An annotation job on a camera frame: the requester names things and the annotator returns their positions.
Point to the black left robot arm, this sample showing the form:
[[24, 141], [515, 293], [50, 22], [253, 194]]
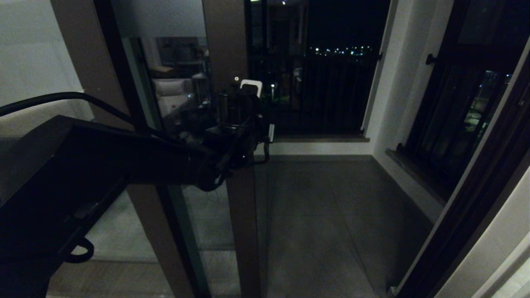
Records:
[[83, 174]]

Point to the pale wall trim strip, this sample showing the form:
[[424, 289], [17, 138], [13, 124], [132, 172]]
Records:
[[507, 273]]

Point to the grey stone window sill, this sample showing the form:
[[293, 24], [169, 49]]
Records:
[[418, 182]]

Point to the dark brown door jamb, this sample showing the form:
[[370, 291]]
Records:
[[468, 215]]

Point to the black balcony railing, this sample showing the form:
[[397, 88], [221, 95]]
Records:
[[323, 95]]

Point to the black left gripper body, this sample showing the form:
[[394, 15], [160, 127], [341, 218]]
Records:
[[236, 132]]

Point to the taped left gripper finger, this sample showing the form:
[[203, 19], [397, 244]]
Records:
[[271, 133]]

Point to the brown framed sliding glass door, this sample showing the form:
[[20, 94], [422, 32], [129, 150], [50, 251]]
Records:
[[242, 227]]

